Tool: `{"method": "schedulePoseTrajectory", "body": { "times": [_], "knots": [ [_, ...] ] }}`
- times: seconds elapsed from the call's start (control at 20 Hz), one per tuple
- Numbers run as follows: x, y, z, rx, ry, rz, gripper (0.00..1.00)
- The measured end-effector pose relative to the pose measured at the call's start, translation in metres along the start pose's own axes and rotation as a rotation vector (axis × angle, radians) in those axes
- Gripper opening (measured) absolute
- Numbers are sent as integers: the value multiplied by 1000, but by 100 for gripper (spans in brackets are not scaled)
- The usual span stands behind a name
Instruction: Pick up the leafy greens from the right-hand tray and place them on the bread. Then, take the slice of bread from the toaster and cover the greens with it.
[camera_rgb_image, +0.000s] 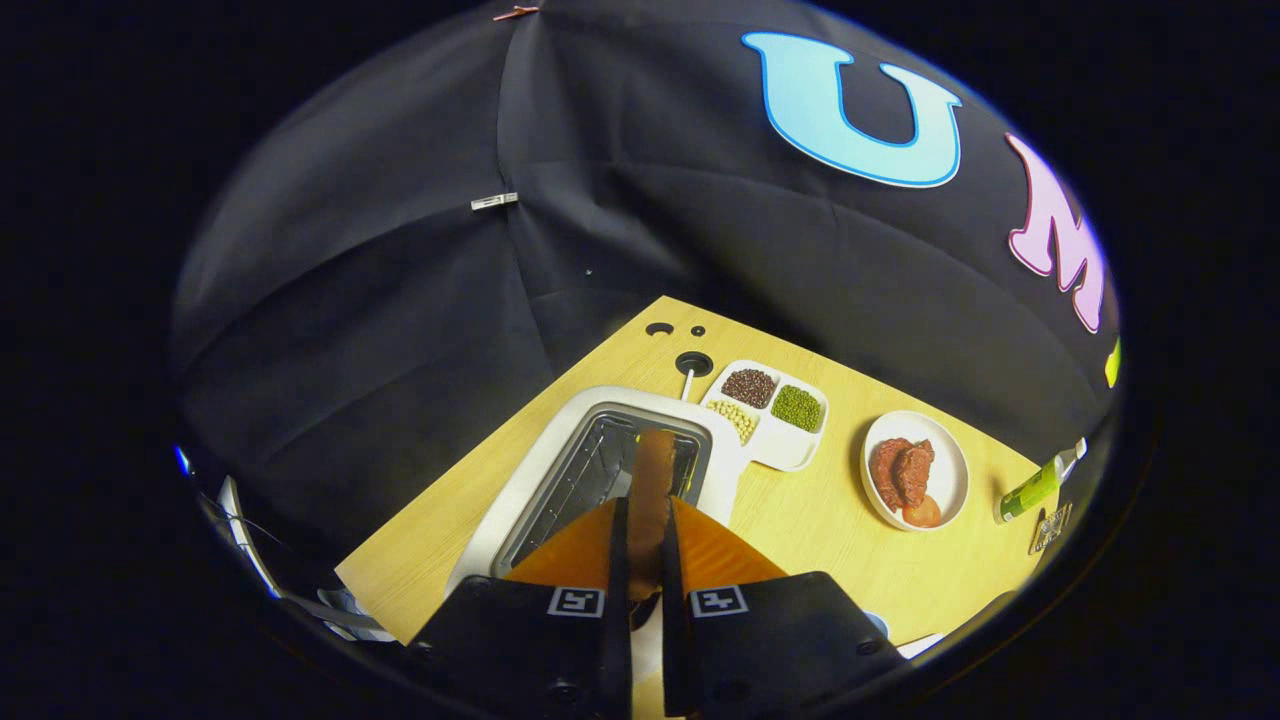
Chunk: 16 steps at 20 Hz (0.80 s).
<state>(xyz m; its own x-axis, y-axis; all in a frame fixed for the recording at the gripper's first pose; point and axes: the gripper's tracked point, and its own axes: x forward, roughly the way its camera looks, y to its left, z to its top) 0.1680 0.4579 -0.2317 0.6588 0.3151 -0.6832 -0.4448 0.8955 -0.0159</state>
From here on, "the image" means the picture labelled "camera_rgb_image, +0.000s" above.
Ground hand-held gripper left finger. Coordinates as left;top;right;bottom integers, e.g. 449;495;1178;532
405;497;635;720

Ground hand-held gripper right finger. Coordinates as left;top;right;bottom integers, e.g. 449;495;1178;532
658;497;909;719

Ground toasted bread slice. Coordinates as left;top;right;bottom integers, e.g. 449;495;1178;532
628;428;677;601

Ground white toaster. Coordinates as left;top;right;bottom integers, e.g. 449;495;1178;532
445;385;746;601

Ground white divided condiment dish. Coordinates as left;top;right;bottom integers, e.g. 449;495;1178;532
700;360;830;473

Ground pile of pale soybeans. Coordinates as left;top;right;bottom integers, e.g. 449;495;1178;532
706;400;758;444

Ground pile of dark red beans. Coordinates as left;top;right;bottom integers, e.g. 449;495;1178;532
721;368;778;409

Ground pile of green beans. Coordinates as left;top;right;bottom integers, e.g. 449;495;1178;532
770;385;823;433

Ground brown meat patty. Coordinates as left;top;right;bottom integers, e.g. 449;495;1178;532
868;437;916;511
893;440;936;508

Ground round white plate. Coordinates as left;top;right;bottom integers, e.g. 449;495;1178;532
861;410;970;532

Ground green label plastic bottle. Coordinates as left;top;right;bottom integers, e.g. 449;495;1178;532
993;440;1088;525

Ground black backdrop cloth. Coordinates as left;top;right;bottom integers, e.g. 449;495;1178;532
170;0;1121;561

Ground white stand frame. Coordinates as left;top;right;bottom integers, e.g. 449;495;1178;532
218;475;283;601

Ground wire cutlery basket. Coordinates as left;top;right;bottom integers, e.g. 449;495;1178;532
1030;503;1074;556

